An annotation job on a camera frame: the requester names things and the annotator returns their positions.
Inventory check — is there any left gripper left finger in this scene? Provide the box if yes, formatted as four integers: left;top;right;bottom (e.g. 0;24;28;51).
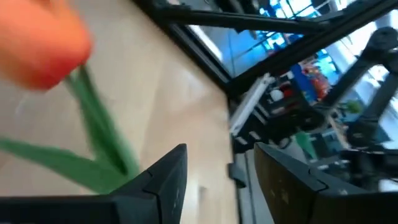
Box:
0;143;188;224

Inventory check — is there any orange artificial tulip flower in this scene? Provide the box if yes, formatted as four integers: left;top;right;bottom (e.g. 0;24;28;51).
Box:
0;0;141;195

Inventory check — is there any black table edge rail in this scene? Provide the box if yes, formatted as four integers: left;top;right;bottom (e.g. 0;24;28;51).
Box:
132;0;233;93
228;91;249;224

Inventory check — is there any green object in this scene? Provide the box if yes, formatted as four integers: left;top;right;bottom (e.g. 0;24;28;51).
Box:
295;132;317;158

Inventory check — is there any black table clamp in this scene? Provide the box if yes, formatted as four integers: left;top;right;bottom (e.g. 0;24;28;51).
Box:
227;162;248;189

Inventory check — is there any black frame post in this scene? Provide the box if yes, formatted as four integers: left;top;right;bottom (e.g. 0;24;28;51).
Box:
228;0;398;94

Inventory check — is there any black electronics unit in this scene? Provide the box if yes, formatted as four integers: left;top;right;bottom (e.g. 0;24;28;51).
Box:
257;77;326;147

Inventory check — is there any white frame bracket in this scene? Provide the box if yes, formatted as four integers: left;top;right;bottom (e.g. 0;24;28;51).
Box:
229;73;276;138

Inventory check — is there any black diagonal frame brace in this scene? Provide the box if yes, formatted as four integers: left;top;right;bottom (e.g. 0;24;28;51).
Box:
152;4;327;35

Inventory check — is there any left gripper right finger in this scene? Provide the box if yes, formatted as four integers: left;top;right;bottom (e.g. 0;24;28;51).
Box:
253;142;398;224

